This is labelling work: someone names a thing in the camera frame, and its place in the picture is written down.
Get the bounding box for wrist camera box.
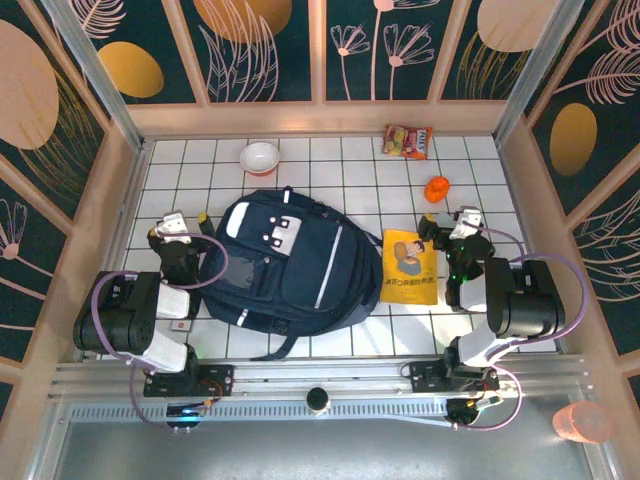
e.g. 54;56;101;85
153;211;190;245
448;204;485;242

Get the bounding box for navy blue student backpack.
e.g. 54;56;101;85
199;185;387;362

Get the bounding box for red fruit candy bag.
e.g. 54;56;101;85
382;123;434;161

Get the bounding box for white bowl with orange rim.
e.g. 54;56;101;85
238;141;281;178

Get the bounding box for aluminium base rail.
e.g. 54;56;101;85
49;353;596;400

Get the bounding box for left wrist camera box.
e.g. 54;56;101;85
153;211;190;245

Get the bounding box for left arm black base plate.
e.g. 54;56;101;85
143;363;236;399

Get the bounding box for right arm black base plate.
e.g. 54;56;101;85
408;360;501;396

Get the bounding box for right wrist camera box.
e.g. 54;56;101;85
448;204;485;242

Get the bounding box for black round knob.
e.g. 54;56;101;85
305;385;332;417

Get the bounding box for aluminium frame post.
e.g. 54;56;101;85
39;0;147;151
493;0;586;146

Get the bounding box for yellow picture book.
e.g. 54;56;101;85
379;227;440;307

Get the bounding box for small orange round object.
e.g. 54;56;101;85
423;175;452;203

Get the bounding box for pink translucent cup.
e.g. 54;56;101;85
551;399;615;445

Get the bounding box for slotted metal cable tray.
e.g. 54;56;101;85
69;399;451;424

